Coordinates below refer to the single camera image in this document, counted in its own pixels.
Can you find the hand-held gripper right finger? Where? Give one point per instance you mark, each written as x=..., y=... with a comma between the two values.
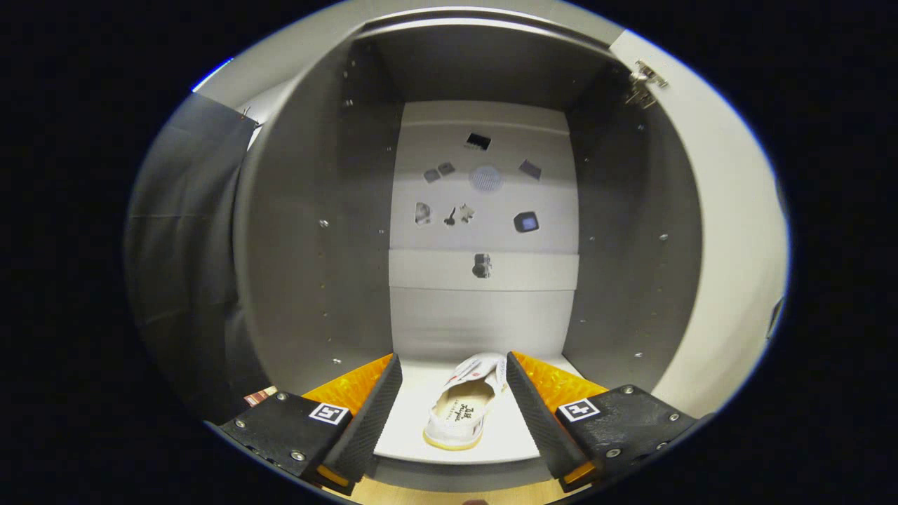
x=537, y=421

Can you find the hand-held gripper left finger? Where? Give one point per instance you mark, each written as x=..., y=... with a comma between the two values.
x=372, y=417

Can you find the white canvas shoe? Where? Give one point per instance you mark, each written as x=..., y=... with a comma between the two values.
x=456, y=414

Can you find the dark grey shoe cabinet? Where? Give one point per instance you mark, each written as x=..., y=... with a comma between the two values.
x=302, y=245

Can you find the metal door hinge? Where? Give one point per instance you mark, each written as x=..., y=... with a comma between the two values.
x=642, y=81

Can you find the brown book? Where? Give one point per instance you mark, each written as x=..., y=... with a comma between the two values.
x=261, y=397

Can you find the black backdrop cloth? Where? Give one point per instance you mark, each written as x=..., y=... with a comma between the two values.
x=182, y=245

